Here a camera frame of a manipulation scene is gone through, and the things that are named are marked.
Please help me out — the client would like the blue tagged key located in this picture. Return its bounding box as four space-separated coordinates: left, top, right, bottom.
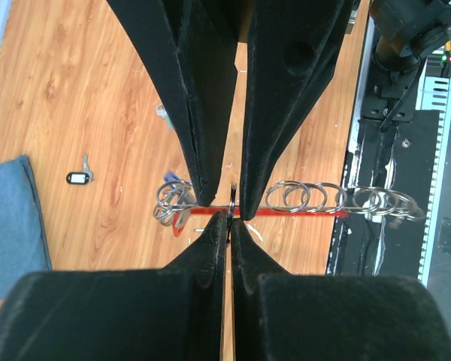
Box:
163 171 181 183

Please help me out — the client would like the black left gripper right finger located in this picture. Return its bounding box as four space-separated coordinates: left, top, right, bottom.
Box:
231 220 451 360

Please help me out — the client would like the green tagged key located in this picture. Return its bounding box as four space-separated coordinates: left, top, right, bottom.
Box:
156 104 174 131

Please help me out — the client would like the red-handled metal key organizer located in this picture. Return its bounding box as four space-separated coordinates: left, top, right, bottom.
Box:
153 180 426 236

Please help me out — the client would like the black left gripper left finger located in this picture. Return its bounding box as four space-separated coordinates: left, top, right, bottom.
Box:
0 211 228 360

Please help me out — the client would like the folded blue cloth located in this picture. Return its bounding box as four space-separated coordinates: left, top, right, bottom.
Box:
0 155 52 300

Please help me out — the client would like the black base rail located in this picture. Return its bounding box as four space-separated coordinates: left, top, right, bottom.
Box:
326 111 440 278

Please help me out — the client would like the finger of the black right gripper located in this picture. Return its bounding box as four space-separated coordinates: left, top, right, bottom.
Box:
240 1 353 220
108 1 238 206

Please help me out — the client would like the black tagged key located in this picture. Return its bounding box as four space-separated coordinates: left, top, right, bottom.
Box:
65 154 94 185

